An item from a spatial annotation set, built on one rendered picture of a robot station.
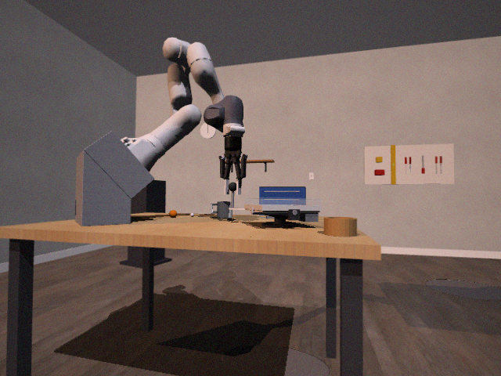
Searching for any tan tape roll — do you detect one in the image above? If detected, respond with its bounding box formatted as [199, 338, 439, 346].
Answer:
[324, 217, 357, 237]

